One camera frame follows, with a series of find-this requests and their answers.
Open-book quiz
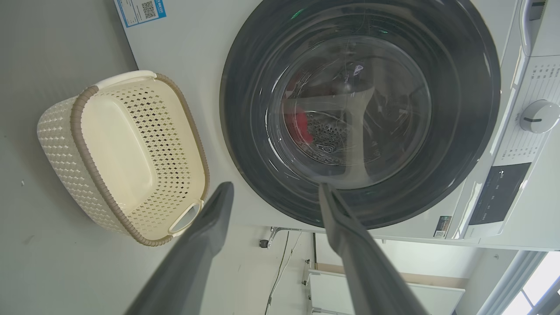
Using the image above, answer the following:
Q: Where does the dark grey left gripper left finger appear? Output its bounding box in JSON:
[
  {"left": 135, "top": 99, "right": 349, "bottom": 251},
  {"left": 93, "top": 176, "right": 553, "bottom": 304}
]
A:
[{"left": 125, "top": 182, "right": 235, "bottom": 315}]

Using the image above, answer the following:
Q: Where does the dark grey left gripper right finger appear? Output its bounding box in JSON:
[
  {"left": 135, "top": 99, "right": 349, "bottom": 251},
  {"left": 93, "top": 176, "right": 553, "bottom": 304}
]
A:
[{"left": 318, "top": 182, "right": 428, "bottom": 315}]

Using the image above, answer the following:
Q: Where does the black glass washing machine door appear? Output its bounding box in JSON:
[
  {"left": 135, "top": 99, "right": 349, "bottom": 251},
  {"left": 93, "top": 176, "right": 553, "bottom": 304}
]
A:
[{"left": 219, "top": 0, "right": 501, "bottom": 230}]

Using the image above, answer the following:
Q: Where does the red and white garment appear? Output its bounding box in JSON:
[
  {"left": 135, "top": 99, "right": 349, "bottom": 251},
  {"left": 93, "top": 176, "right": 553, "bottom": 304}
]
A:
[{"left": 284, "top": 98, "right": 313, "bottom": 145}]

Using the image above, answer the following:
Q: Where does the cream perforated laundry basket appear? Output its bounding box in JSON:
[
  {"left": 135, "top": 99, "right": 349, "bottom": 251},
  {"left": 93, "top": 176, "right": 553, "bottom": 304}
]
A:
[{"left": 36, "top": 70, "right": 210, "bottom": 247}]

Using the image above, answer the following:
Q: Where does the black washer display panel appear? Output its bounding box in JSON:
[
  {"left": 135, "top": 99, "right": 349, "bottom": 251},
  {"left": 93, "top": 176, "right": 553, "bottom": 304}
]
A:
[{"left": 468, "top": 163, "right": 532, "bottom": 226}]

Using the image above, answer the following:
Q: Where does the white front-load washing machine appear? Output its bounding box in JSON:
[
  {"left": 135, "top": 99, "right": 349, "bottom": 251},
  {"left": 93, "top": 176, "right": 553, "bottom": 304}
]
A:
[{"left": 113, "top": 0, "right": 560, "bottom": 252}]

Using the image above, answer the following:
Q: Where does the white control dial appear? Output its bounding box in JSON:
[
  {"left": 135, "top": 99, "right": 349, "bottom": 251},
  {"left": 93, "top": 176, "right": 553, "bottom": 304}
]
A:
[{"left": 519, "top": 99, "right": 560, "bottom": 134}]

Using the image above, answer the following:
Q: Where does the white table panel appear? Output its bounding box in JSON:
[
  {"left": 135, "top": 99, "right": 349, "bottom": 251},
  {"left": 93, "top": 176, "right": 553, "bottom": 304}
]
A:
[{"left": 302, "top": 258, "right": 466, "bottom": 315}]

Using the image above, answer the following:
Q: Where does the small barcode sticker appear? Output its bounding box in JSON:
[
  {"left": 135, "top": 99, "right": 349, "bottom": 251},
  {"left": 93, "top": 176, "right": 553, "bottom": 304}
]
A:
[{"left": 434, "top": 216, "right": 452, "bottom": 239}]

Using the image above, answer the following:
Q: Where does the metal table leg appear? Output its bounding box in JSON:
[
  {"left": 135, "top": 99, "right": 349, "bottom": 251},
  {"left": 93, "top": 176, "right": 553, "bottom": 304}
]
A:
[{"left": 260, "top": 226, "right": 302, "bottom": 249}]

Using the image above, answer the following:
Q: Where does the blue energy label sticker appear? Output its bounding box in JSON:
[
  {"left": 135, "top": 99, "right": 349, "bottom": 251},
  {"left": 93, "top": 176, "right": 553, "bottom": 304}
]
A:
[{"left": 115, "top": 0, "right": 167, "bottom": 28}]

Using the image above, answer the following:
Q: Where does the white detergent drawer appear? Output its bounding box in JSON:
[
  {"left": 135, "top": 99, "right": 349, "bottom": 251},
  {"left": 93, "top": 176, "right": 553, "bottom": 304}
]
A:
[{"left": 518, "top": 0, "right": 560, "bottom": 57}]

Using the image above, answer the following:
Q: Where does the thin grey wall cable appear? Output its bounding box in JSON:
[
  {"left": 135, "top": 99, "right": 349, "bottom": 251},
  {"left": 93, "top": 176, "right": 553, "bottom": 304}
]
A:
[{"left": 268, "top": 231, "right": 303, "bottom": 307}]

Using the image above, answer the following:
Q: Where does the thin black wall cable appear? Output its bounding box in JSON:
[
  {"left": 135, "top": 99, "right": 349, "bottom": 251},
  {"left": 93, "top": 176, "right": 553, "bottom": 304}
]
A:
[{"left": 265, "top": 231, "right": 290, "bottom": 315}]

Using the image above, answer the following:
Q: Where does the window with white frame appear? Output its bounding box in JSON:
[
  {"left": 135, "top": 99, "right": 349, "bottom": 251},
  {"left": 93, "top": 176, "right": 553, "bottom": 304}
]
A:
[{"left": 481, "top": 251, "right": 560, "bottom": 315}]

